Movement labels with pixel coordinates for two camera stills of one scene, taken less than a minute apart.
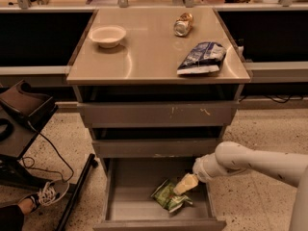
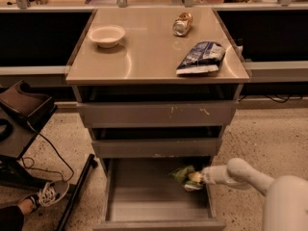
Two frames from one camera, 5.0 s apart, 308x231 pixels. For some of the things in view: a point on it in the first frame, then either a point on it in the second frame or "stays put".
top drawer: x=158 y=114 stays put
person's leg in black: x=12 y=218 stays put
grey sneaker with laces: x=51 y=192 stays put
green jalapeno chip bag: x=164 y=194 to x=182 y=174
